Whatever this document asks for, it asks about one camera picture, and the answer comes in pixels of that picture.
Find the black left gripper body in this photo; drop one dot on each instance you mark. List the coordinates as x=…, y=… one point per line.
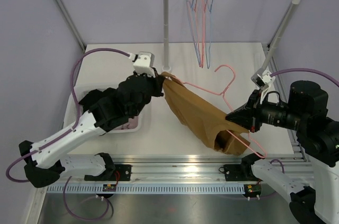
x=153, y=88

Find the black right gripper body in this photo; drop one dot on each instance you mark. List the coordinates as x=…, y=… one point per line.
x=255, y=100

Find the mauve pink tank top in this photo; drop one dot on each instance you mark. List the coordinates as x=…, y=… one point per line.
x=131, y=124

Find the brown tank top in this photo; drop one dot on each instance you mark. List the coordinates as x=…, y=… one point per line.
x=207, y=122

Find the black tank top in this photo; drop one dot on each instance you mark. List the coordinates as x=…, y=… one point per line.
x=94, y=96

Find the pink hanger of green top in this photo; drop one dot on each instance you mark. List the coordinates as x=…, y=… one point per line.
x=196, y=20

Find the blue hanger of mauve top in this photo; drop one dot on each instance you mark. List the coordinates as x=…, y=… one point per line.
x=192, y=25

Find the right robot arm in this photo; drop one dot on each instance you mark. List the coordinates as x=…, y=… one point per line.
x=306, y=114

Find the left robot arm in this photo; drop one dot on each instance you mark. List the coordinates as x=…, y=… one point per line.
x=103, y=111

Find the clear plastic basket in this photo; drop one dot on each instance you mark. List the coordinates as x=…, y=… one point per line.
x=81, y=90

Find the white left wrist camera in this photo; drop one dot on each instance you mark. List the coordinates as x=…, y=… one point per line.
x=143, y=63

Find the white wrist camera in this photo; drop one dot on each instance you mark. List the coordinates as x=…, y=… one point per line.
x=264, y=80
x=143, y=63

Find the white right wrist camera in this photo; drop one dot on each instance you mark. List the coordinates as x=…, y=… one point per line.
x=264, y=80

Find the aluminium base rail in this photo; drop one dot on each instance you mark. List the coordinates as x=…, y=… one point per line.
x=151, y=167

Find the white slotted cable duct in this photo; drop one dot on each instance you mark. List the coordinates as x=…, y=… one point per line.
x=126, y=188

